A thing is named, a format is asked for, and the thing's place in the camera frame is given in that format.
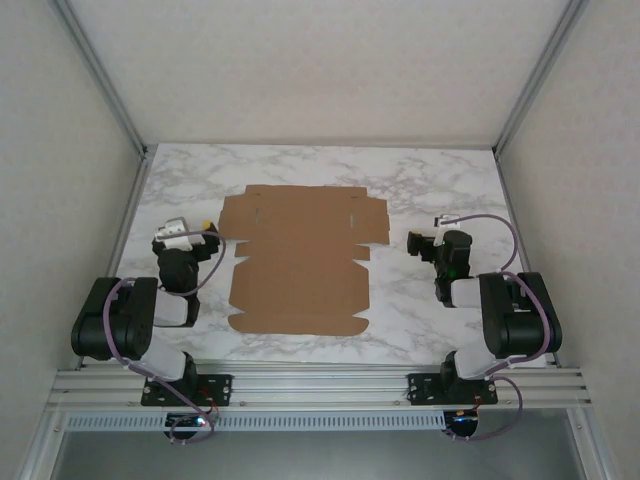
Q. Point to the brown cardboard paper box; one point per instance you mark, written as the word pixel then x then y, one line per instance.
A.
pixel 300 260

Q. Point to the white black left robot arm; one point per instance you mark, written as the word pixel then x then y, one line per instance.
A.
pixel 135 320

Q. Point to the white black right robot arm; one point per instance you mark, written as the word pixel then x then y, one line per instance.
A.
pixel 520 320

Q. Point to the small lit controller board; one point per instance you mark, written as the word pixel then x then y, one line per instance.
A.
pixel 192 422
pixel 462 417

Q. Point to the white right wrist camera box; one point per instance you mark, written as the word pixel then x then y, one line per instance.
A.
pixel 441 220

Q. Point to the aluminium table side rail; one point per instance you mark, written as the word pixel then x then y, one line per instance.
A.
pixel 520 240
pixel 122 240

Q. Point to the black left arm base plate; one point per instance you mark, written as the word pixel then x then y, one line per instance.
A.
pixel 220 387

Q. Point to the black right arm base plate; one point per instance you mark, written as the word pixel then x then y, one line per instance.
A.
pixel 420 387

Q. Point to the aluminium mounting rail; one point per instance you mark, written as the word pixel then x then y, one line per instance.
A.
pixel 320 387

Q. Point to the aluminium frame post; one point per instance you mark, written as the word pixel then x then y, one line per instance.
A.
pixel 540 75
pixel 100 75

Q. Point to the aluminium lower frame bar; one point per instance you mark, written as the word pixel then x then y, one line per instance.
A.
pixel 40 450
pixel 592 450

